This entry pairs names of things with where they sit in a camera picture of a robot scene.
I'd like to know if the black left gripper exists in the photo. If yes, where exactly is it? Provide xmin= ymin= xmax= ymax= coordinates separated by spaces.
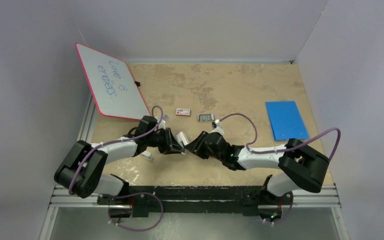
xmin=146 ymin=127 xmax=184 ymax=154

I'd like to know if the staple tray with staples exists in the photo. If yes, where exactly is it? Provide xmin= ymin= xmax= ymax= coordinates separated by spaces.
xmin=197 ymin=113 xmax=215 ymax=123

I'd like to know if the white stapler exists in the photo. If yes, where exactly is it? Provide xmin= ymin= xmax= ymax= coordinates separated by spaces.
xmin=175 ymin=131 xmax=190 ymax=155

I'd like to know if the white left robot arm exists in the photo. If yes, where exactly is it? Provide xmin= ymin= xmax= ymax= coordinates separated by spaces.
xmin=53 ymin=115 xmax=186 ymax=205

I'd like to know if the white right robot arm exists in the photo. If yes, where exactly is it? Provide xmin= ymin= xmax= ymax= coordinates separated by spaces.
xmin=184 ymin=131 xmax=330 ymax=204

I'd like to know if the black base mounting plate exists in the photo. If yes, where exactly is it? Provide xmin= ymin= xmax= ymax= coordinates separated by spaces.
xmin=97 ymin=185 xmax=293 ymax=218

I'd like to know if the red framed whiteboard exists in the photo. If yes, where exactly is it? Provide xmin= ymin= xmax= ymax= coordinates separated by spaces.
xmin=74 ymin=42 xmax=150 ymax=120

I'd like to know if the blue notebook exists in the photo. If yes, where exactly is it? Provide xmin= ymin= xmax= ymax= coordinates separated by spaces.
xmin=265 ymin=101 xmax=310 ymax=141

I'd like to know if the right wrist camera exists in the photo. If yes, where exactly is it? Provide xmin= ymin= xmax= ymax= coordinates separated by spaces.
xmin=211 ymin=119 xmax=225 ymax=136

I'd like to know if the aluminium frame rail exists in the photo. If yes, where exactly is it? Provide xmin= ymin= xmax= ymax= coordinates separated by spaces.
xmin=49 ymin=185 xmax=341 ymax=208

